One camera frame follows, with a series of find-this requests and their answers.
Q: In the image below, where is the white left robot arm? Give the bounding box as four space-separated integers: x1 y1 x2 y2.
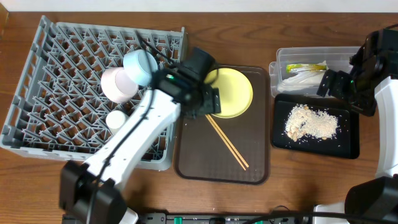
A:
58 47 221 223

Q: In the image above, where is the brown plastic tray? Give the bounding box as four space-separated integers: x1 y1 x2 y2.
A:
174 66 271 185

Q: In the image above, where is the white cup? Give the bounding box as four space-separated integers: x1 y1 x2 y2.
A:
106 110 129 135

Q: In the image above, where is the yellow plate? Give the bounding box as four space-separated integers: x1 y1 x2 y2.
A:
205 68 253 118

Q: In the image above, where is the white crumpled napkin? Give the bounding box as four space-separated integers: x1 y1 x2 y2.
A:
277 61 326 92

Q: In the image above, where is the clear plastic bin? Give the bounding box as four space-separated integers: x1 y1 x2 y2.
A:
269 46 359 98

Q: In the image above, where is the wooden chopstick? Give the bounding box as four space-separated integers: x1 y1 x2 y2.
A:
205 114 247 171
207 113 250 169

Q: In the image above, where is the leftover rice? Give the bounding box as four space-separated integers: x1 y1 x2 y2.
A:
284 104 339 142

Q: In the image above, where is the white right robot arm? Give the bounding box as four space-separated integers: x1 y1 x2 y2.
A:
311 25 397 223

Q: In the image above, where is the black waste tray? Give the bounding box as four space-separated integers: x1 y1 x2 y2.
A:
271 93 360 159

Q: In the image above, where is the pink bowl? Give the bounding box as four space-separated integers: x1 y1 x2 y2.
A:
101 67 139 104

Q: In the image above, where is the light blue bowl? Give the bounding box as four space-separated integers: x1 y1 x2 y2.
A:
123 49 158 86

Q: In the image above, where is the green yellow snack wrapper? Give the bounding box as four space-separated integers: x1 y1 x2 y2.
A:
285 63 328 73

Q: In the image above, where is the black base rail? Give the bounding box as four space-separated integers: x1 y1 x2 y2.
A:
137 213 312 224

